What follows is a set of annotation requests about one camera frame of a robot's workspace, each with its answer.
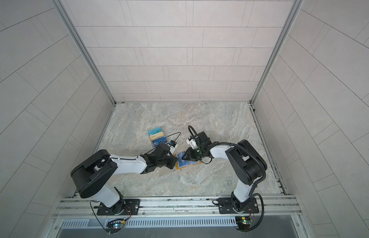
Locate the left corner metal post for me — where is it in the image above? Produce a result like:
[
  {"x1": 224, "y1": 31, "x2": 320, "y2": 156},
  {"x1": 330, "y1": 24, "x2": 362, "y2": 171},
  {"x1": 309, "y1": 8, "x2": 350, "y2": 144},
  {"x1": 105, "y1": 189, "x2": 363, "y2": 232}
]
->
[{"x1": 51, "y1": 0, "x2": 117, "y2": 106}]

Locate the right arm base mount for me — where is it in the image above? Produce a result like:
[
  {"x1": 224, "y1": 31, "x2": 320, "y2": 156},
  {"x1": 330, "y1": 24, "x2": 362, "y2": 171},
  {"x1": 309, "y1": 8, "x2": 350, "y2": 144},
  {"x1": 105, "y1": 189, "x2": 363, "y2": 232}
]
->
[{"x1": 212, "y1": 197, "x2": 259, "y2": 214}]

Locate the teal card in stand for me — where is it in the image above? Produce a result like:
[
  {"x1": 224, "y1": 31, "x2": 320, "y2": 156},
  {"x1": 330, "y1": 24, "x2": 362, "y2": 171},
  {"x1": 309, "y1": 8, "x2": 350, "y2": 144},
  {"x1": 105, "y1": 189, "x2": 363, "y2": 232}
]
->
[{"x1": 148, "y1": 127, "x2": 162, "y2": 136}]

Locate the yellow leather card holder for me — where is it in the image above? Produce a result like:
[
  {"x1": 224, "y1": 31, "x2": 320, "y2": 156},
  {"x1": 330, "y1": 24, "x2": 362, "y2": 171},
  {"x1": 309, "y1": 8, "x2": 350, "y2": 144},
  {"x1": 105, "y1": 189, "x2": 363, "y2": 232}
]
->
[{"x1": 175, "y1": 151, "x2": 202, "y2": 170}]

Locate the blue card in stand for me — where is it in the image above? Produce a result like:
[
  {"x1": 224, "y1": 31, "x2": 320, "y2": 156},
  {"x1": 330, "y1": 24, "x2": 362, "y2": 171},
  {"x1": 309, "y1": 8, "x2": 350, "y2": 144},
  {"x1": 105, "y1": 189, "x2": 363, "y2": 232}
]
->
[{"x1": 152, "y1": 136, "x2": 167, "y2": 147}]

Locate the thin black left cable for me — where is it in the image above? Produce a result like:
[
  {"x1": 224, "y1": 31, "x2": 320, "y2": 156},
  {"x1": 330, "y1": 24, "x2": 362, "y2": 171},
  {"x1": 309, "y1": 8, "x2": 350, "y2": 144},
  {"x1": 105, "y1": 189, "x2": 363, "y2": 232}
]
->
[{"x1": 163, "y1": 132, "x2": 182, "y2": 143}]

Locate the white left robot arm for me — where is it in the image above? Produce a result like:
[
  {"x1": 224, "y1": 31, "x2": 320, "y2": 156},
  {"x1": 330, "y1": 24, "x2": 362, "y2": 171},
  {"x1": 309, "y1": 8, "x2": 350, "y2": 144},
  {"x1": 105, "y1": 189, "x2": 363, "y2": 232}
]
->
[{"x1": 71, "y1": 141, "x2": 177, "y2": 208}]

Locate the corner metal post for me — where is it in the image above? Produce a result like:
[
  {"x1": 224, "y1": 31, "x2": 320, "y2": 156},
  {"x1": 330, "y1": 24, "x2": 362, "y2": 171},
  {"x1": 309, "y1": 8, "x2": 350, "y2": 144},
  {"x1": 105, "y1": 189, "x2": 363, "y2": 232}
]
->
[
  {"x1": 250, "y1": 0, "x2": 303, "y2": 105},
  {"x1": 51, "y1": 0, "x2": 117, "y2": 106}
]

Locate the beige card in stand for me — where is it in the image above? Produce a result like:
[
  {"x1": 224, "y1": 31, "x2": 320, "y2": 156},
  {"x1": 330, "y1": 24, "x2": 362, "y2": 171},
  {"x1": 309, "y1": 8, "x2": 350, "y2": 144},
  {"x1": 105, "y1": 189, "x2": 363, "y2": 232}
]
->
[{"x1": 149, "y1": 132, "x2": 165, "y2": 141}]

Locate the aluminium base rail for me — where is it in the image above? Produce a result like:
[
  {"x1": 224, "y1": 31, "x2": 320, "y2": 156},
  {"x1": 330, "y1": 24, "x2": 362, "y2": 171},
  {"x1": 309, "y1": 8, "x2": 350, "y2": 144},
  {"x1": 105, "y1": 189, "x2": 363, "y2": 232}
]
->
[{"x1": 52, "y1": 194, "x2": 302, "y2": 219}]

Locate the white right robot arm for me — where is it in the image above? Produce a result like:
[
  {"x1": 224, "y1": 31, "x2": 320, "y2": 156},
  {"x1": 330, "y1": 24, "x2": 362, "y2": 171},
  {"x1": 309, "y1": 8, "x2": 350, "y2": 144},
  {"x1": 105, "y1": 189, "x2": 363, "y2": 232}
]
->
[{"x1": 182, "y1": 131, "x2": 267, "y2": 210}]

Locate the right green circuit board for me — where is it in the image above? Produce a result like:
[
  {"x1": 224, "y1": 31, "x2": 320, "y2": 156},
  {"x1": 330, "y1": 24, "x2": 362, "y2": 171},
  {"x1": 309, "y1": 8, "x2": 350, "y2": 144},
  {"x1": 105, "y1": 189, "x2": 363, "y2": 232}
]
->
[{"x1": 235, "y1": 216, "x2": 252, "y2": 231}]

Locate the perforated vent strip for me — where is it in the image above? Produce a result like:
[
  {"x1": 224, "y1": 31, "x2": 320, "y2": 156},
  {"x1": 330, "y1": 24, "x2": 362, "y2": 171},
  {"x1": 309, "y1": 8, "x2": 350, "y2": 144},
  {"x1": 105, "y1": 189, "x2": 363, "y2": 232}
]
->
[{"x1": 61, "y1": 217, "x2": 237, "y2": 229}]

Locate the green circuit board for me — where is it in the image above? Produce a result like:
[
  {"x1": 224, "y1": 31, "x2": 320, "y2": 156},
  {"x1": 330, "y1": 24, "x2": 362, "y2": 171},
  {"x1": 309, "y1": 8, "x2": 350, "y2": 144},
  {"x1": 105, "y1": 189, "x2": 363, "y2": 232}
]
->
[
  {"x1": 107, "y1": 219, "x2": 126, "y2": 229},
  {"x1": 235, "y1": 216, "x2": 252, "y2": 231}
]

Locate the right corner metal post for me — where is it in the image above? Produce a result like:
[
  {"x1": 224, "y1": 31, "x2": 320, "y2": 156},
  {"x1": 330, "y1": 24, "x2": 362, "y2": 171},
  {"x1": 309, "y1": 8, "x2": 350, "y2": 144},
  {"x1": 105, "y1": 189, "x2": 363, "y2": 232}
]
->
[{"x1": 250, "y1": 0, "x2": 303, "y2": 105}]

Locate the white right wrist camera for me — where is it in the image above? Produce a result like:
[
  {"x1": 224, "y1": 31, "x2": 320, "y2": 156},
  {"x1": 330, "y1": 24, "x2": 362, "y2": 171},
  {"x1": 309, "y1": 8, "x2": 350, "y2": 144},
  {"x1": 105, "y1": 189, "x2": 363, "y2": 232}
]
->
[{"x1": 186, "y1": 137, "x2": 198, "y2": 149}]

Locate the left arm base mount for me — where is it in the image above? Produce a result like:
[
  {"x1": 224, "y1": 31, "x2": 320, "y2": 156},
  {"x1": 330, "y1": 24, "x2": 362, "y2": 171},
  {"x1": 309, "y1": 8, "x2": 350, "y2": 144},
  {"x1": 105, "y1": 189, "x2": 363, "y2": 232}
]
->
[{"x1": 97, "y1": 198, "x2": 141, "y2": 216}]

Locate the left green circuit board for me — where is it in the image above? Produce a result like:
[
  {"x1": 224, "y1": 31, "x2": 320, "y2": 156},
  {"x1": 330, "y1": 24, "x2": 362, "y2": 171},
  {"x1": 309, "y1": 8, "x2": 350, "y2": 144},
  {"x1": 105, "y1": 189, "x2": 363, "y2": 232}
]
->
[{"x1": 107, "y1": 219, "x2": 126, "y2": 229}]

